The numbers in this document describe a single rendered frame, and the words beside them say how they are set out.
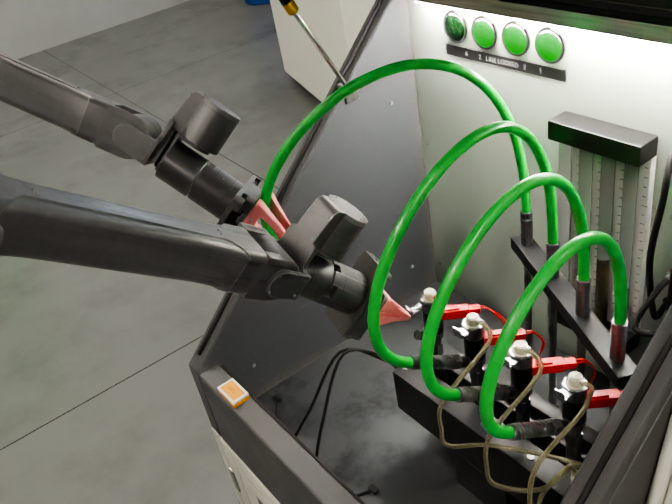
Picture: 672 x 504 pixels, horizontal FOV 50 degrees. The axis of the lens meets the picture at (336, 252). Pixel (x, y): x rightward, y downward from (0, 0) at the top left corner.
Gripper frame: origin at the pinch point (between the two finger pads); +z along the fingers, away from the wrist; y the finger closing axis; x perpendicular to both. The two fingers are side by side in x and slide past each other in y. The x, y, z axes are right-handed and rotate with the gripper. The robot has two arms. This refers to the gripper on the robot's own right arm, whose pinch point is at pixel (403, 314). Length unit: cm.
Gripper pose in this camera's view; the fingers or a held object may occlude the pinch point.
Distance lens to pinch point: 98.9
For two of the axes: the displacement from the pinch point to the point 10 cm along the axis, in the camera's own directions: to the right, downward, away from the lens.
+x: -3.7, -4.6, 8.1
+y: 5.3, -8.2, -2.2
